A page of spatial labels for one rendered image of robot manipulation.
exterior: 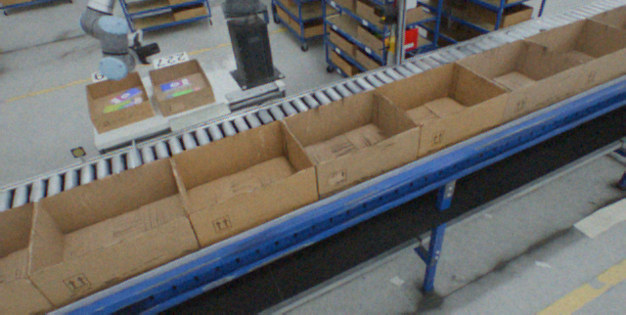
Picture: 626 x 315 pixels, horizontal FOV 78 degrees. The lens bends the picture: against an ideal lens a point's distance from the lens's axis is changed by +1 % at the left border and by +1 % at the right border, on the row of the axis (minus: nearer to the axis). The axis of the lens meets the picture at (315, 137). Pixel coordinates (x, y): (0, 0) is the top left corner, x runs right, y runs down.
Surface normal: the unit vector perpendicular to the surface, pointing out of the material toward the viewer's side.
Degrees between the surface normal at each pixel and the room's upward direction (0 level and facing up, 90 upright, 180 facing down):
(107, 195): 89
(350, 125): 89
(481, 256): 0
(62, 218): 89
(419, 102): 89
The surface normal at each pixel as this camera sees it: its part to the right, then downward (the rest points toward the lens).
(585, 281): -0.07, -0.78
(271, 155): 0.43, 0.52
